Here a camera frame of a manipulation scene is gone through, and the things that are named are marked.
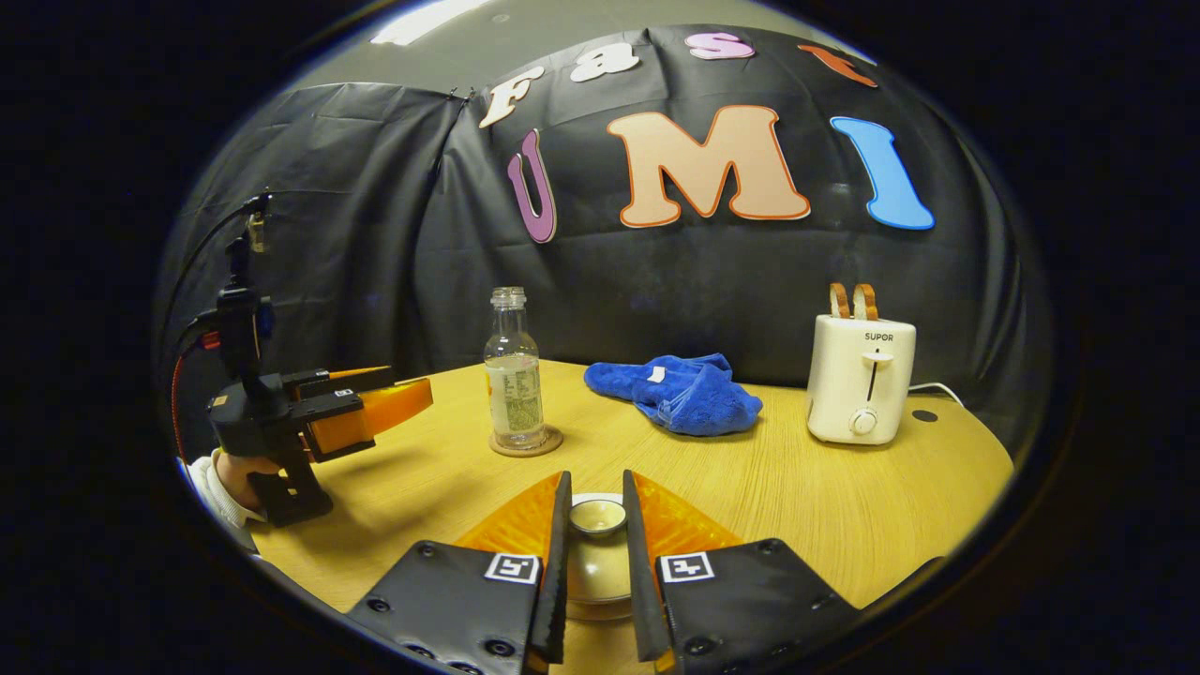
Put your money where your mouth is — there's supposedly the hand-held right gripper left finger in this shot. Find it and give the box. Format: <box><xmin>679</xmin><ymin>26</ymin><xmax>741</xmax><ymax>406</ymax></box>
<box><xmin>345</xmin><ymin>472</ymin><xmax>574</xmax><ymax>675</ymax></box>

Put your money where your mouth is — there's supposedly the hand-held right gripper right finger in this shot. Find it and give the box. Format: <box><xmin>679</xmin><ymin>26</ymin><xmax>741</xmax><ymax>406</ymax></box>
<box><xmin>622</xmin><ymin>470</ymin><xmax>859</xmax><ymax>675</ymax></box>

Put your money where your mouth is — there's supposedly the cream ceramic teacup lid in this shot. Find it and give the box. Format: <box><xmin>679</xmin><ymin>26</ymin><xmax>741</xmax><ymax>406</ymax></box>
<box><xmin>565</xmin><ymin>499</ymin><xmax>633</xmax><ymax>603</ymax></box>

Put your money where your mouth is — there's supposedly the cream ceramic teacup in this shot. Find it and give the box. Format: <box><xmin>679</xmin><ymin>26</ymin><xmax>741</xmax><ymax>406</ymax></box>
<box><xmin>565</xmin><ymin>492</ymin><xmax>635</xmax><ymax>622</ymax></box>

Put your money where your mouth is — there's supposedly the round cork coaster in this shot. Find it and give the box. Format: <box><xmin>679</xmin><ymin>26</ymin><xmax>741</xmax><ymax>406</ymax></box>
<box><xmin>488</xmin><ymin>425</ymin><xmax>564</xmax><ymax>458</ymax></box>

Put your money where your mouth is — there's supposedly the clear plastic water bottle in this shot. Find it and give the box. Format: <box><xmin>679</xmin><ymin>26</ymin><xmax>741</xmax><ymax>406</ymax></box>
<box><xmin>483</xmin><ymin>287</ymin><xmax>548</xmax><ymax>451</ymax></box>

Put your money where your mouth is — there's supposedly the blue towel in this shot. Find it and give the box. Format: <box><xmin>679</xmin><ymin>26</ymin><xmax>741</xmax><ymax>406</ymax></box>
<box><xmin>584</xmin><ymin>353</ymin><xmax>764</xmax><ymax>437</ymax></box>

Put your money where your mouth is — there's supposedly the black backdrop cloth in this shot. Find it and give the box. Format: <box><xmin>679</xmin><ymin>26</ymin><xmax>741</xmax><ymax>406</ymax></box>
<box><xmin>159</xmin><ymin>23</ymin><xmax>1056</xmax><ymax>460</ymax></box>

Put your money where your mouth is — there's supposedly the white toaster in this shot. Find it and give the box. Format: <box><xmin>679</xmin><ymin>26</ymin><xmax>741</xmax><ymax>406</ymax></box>
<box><xmin>806</xmin><ymin>314</ymin><xmax>918</xmax><ymax>445</ymax></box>

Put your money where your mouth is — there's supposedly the red cable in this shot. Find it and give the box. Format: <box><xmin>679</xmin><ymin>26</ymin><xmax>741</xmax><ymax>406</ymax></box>
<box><xmin>170</xmin><ymin>337</ymin><xmax>209</xmax><ymax>462</ymax></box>

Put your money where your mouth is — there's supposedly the white power cable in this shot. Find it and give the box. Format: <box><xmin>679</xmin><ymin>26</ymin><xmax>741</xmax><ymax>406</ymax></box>
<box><xmin>907</xmin><ymin>382</ymin><xmax>967</xmax><ymax>409</ymax></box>

